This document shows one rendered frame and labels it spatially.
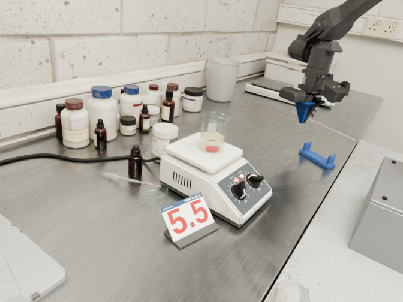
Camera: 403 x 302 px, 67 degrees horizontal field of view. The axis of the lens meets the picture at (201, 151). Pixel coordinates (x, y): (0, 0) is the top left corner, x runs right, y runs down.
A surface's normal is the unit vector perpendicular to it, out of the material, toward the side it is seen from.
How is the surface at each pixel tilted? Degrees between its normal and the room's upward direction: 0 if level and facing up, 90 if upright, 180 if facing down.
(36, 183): 0
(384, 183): 1
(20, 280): 0
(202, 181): 90
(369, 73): 90
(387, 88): 90
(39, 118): 90
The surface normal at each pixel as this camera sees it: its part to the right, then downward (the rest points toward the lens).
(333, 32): 0.21, 0.92
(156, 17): 0.82, 0.35
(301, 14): -0.57, 0.31
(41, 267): 0.13, -0.88
